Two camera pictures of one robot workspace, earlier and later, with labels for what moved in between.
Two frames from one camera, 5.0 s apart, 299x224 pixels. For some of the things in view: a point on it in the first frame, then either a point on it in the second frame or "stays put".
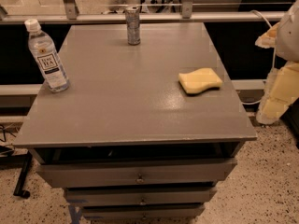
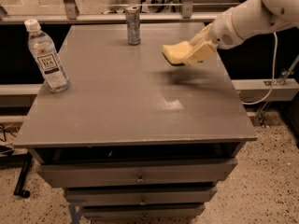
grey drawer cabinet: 125,141 stays put
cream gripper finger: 268,39 to 201,35
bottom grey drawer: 139,212 stays put
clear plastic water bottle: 47,58 stays put
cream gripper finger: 280,91 to 199,54
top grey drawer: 137,173 stays put
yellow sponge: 199,80 to 177,53
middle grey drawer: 141,195 stays put
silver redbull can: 133,14 stays put
